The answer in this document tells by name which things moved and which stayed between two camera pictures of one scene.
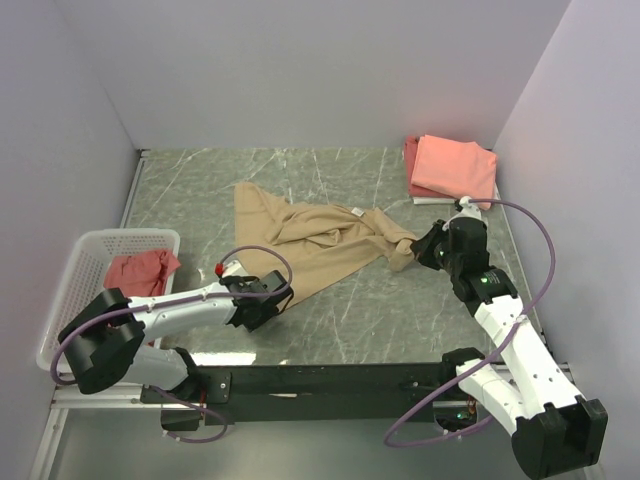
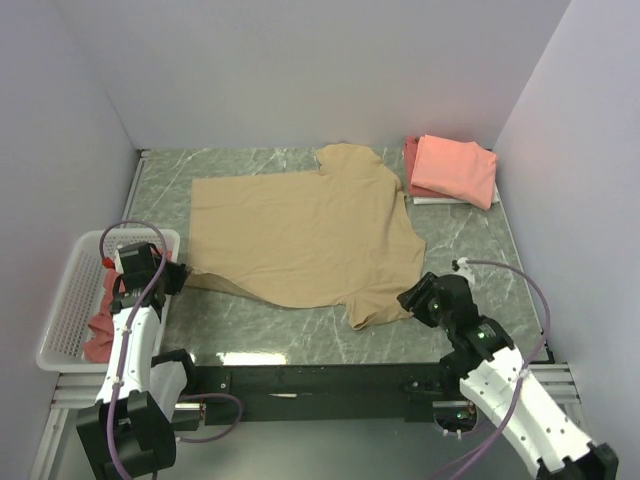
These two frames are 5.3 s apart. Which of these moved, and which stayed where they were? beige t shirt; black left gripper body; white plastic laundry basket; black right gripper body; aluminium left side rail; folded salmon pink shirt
Moved: black left gripper body; black right gripper body; beige t shirt
Stayed: white plastic laundry basket; aluminium left side rail; folded salmon pink shirt
